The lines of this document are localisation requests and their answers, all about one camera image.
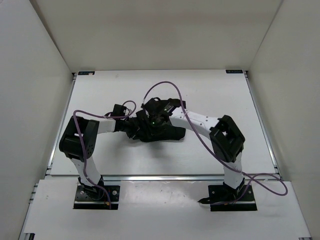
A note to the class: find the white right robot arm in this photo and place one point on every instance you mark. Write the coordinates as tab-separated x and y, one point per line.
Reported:
226	138

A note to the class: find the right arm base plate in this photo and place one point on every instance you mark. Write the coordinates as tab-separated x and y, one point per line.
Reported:
222	200

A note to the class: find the blue table label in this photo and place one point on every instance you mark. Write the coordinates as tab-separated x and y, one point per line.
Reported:
234	71
86	73

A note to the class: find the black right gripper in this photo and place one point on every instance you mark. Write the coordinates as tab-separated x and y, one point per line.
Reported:
150	117

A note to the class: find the right blue table label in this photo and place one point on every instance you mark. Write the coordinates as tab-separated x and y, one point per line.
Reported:
234	71

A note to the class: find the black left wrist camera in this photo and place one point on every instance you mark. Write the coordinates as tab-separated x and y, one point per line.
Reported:
119	111

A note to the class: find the left blue table label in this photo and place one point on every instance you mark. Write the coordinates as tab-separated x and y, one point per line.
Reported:
86	73

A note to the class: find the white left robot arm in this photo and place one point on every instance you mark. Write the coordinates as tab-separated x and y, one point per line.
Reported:
78	143

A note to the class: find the black pleated skirt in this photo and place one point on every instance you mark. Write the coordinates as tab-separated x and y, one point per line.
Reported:
148	133

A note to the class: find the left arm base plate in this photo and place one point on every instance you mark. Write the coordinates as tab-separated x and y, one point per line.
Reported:
92	198

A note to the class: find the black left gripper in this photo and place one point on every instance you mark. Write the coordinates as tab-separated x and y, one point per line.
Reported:
135	127

